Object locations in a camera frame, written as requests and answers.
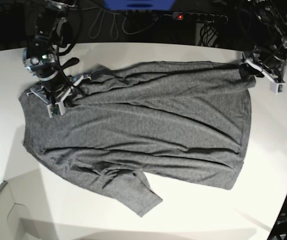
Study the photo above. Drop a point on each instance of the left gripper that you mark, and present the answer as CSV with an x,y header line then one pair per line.
x,y
260,64

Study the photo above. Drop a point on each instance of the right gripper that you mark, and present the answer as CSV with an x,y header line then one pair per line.
x,y
64,90

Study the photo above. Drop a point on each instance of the grey long-sleeve t-shirt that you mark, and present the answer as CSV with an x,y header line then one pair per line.
x,y
189,121

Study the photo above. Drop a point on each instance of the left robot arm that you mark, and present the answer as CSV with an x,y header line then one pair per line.
x,y
275,37

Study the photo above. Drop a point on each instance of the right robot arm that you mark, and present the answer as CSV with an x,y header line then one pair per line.
x,y
53,39

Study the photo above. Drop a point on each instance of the blue plastic bin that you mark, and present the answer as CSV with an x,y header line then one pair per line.
x,y
124,5

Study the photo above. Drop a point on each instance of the black power strip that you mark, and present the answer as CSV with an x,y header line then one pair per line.
x,y
199,17

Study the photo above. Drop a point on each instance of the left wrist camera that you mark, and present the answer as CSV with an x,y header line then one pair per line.
x,y
277,87

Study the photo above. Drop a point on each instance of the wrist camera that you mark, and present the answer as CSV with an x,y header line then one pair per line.
x,y
277,87
55,110

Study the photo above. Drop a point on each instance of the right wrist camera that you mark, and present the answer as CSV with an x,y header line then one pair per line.
x,y
55,110

